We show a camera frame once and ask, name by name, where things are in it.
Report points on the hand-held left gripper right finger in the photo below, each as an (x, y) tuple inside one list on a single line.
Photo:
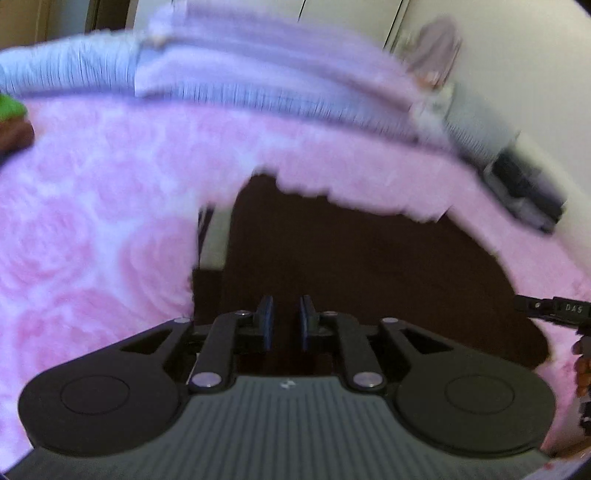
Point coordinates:
[(306, 321)]

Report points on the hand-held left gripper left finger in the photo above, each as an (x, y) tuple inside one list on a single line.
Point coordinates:
[(266, 321)]

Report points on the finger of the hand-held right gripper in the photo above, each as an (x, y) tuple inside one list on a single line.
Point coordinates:
[(533, 307)]

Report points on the dark brown pants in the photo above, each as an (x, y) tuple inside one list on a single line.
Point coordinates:
[(369, 258)]

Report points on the person's right hand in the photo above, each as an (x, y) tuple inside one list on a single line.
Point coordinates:
[(584, 369)]

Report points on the black device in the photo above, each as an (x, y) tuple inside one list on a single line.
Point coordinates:
[(526, 189)]

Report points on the white cloth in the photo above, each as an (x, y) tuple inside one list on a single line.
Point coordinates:
[(466, 124)]

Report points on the pink floral blanket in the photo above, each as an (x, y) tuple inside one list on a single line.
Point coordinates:
[(92, 207)]

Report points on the lavender striped bedding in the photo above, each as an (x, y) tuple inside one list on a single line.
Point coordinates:
[(231, 78)]

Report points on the lilac hanging garment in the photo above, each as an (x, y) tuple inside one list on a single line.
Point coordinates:
[(438, 50)]

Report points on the green and brown cloth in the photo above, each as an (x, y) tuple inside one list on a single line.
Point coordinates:
[(11, 124)]

